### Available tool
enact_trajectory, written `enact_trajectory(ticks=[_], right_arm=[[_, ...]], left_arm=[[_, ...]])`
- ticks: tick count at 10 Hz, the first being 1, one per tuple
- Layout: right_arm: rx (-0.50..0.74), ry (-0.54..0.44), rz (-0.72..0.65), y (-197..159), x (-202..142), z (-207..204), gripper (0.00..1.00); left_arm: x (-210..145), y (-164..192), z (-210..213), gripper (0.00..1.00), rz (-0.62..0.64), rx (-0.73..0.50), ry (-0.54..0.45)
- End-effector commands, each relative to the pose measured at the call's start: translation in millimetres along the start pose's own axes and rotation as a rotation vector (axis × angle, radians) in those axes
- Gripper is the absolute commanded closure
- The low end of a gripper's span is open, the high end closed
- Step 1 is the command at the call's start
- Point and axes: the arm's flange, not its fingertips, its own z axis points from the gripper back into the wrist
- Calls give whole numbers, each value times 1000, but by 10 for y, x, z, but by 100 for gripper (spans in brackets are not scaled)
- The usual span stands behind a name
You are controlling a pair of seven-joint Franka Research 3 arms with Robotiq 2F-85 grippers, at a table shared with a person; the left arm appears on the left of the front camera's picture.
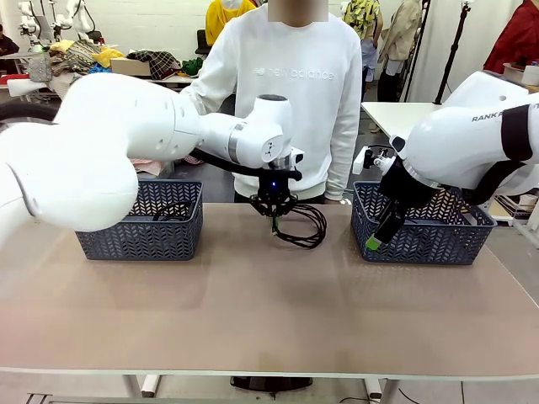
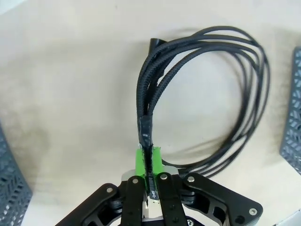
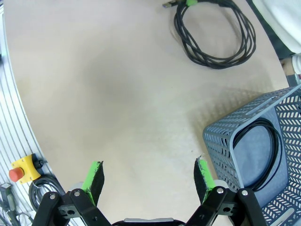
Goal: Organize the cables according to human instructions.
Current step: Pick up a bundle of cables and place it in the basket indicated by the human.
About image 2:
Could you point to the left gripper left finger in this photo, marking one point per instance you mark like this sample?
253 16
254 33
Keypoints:
131 200

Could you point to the grey plastic lattice basket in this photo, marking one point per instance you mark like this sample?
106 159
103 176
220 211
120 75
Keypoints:
11 188
292 117

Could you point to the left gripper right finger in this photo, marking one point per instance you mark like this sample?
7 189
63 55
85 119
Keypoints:
170 200

